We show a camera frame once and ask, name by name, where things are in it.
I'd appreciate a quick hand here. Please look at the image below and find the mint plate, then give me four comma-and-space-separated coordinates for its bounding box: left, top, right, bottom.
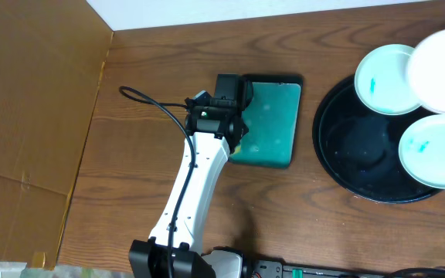
399, 114, 445, 189
354, 44, 420, 116

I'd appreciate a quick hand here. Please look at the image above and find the green rectangular water tray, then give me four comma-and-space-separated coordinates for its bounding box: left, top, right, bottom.
229, 74, 304, 168

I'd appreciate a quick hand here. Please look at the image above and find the mint plate top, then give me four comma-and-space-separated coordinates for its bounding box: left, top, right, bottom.
354, 44, 420, 116

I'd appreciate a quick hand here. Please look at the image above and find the green yellow sponge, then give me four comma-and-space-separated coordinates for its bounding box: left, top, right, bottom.
234, 144, 242, 154

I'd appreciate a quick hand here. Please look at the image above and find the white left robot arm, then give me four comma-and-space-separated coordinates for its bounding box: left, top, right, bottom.
128, 74, 253, 278

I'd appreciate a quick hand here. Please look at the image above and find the black round tray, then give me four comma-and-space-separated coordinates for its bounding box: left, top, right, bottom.
312, 75, 440, 204

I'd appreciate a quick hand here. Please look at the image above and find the white plate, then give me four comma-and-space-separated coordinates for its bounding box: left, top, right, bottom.
406, 30, 445, 114

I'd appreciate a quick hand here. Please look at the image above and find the brown cardboard panel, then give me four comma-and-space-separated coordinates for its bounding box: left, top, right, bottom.
0, 0, 113, 269

